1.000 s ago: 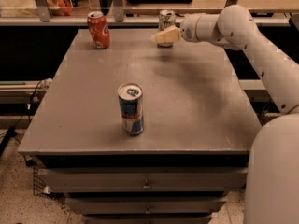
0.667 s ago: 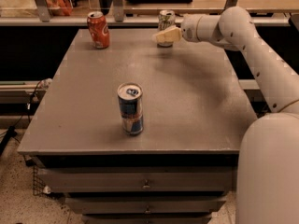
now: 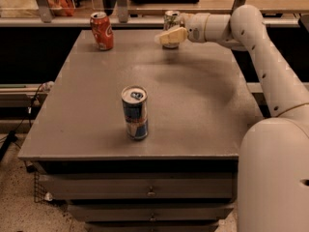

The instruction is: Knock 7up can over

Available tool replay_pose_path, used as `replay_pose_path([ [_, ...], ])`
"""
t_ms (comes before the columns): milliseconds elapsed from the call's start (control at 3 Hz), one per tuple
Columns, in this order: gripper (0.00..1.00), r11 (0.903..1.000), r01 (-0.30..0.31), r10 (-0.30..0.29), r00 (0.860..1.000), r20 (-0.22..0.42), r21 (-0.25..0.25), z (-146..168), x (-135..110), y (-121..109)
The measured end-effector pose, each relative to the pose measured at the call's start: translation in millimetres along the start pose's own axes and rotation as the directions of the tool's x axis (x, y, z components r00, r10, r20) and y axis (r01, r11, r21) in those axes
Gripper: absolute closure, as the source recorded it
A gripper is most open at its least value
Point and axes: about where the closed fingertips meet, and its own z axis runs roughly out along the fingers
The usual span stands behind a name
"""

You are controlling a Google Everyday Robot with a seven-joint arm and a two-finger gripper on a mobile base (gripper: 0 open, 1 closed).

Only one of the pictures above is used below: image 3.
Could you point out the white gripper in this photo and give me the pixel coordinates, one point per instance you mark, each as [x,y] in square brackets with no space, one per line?
[195,27]

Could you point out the green white 7up can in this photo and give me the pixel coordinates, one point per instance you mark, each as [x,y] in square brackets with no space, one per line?
[171,19]

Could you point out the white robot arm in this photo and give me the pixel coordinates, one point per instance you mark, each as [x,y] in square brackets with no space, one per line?
[273,191]

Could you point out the blue silver Red Bull can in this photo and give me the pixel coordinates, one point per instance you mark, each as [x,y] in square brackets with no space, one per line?
[134,99]

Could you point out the orange soda can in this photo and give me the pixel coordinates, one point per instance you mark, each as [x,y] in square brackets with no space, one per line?
[102,30]

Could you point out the grey metal drawer cabinet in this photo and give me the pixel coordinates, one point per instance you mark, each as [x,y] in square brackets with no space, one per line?
[182,177]

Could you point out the grey metal shelf frame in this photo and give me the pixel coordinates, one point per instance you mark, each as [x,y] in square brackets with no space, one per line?
[22,13]

